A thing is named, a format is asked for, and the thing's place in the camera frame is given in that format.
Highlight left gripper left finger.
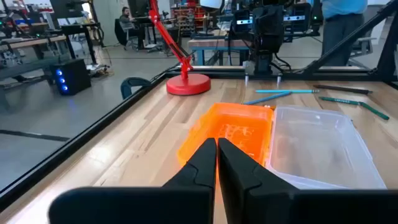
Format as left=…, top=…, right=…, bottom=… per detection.
left=48, top=138, right=218, bottom=224

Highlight red desk lamp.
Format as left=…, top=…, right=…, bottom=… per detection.
left=147, top=0, right=211, bottom=96

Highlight clear supply box orange lid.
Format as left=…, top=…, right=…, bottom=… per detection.
left=177, top=102, right=387, bottom=190

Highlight black desk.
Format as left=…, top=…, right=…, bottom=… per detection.
left=60, top=22, right=101, bottom=65

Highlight standing person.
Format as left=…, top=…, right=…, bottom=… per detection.
left=321, top=0, right=368, bottom=67

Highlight dark brown pencil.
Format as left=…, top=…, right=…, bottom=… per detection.
left=313, top=83, right=373, bottom=95

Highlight blue legged workbench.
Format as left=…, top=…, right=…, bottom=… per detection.
left=187, top=37, right=250, bottom=67

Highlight black computer tower blue lights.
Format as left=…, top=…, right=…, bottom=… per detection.
left=49, top=58, right=92, bottom=96

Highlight wooden workbench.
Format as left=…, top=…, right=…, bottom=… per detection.
left=0, top=34, right=68, bottom=60

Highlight grey office chair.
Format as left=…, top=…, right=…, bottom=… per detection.
left=349, top=27, right=377, bottom=63

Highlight seated person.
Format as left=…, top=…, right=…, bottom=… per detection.
left=119, top=6, right=147, bottom=50

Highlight light blue pencil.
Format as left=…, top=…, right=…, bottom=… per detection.
left=254, top=89, right=320, bottom=94

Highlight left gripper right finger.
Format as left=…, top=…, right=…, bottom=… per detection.
left=218, top=138, right=398, bottom=224

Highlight black office chair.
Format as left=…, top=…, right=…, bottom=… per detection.
left=114, top=17, right=139, bottom=51

